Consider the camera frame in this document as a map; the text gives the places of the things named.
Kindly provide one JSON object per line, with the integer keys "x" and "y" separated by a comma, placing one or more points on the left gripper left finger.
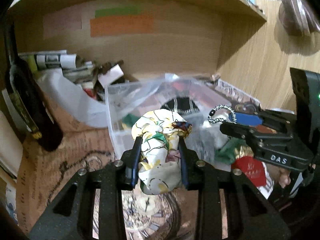
{"x": 130, "y": 167}

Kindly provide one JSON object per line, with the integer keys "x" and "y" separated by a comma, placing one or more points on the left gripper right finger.
{"x": 190, "y": 174}

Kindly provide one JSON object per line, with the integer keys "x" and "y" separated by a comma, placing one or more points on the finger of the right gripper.
{"x": 246, "y": 119}
{"x": 237, "y": 131}

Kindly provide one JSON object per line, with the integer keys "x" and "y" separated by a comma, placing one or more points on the green knitted cloth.
{"x": 228, "y": 149}

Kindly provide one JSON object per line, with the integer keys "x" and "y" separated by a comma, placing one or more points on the floral white cloth pouch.
{"x": 160, "y": 160}

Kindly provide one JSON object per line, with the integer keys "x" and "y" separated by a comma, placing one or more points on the red pouch with gold ribbon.
{"x": 252, "y": 168}

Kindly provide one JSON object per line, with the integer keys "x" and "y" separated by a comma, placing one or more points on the black white speckled pouch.
{"x": 222, "y": 113}

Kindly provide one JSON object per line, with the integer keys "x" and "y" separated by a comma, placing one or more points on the person's right hand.
{"x": 281, "y": 176}

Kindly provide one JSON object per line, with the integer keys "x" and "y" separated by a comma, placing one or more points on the black embroidered fabric item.
{"x": 181, "y": 105}

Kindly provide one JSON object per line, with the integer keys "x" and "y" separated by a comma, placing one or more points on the white plastic bag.
{"x": 73, "y": 99}

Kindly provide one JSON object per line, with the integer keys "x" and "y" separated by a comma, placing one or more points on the small white cardboard box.
{"x": 110, "y": 76}

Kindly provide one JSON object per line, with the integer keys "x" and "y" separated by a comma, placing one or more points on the dark glass bottle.
{"x": 26, "y": 96}

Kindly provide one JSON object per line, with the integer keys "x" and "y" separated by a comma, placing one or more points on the rolled newspaper stack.
{"x": 71, "y": 66}

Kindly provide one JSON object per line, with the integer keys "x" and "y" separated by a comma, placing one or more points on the orange paper label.
{"x": 121, "y": 25}

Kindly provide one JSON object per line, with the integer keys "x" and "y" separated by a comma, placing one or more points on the green paper label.
{"x": 118, "y": 11}

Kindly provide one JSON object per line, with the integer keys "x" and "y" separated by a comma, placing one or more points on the pink paper label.
{"x": 59, "y": 21}

